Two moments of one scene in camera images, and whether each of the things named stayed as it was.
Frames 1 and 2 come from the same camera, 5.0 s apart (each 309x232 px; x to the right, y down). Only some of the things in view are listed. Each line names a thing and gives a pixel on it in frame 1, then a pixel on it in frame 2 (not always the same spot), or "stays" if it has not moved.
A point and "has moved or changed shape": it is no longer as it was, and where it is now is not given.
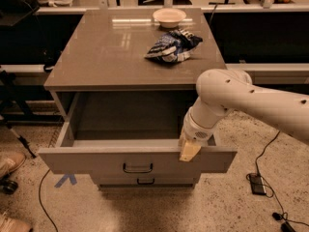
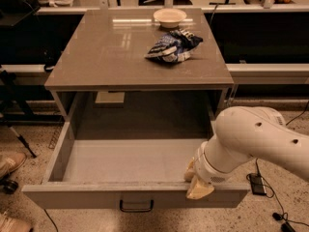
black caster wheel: [8, 187] stays
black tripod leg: [22, 140] stays
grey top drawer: [127, 157] has moved or changed shape
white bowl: [169, 17] stays
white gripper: [197, 130] -> [206, 169]
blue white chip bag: [174, 46] stays
